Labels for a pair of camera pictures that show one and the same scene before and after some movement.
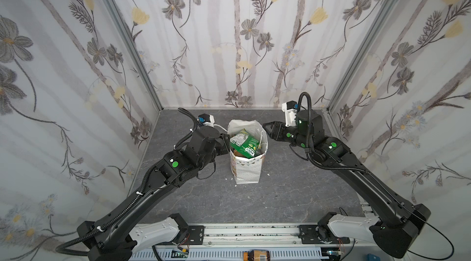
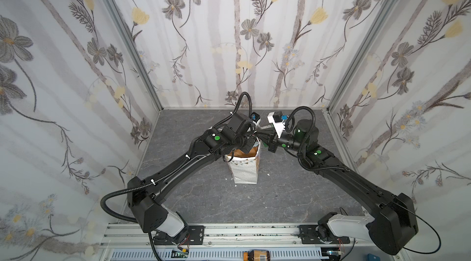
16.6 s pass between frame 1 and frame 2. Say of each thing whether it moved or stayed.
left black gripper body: moved
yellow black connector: stayed
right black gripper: moved
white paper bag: stayed
